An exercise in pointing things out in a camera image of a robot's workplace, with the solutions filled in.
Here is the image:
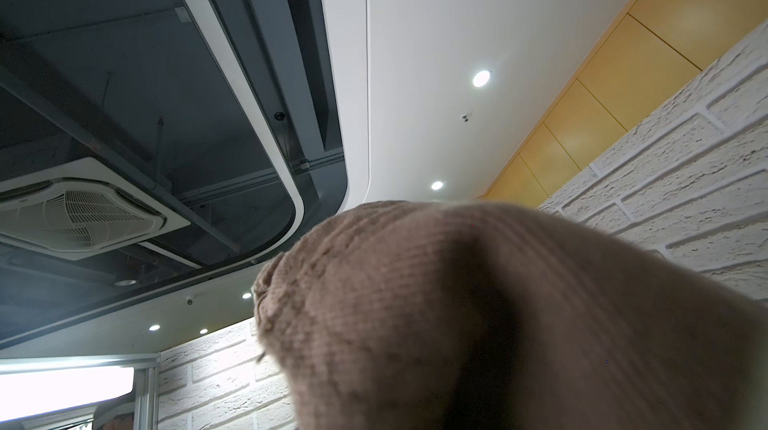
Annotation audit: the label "brown trousers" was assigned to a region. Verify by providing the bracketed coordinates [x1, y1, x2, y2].
[253, 201, 767, 429]

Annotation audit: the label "ceiling air conditioner unit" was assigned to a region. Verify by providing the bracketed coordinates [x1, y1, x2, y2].
[1, 157, 190, 261]

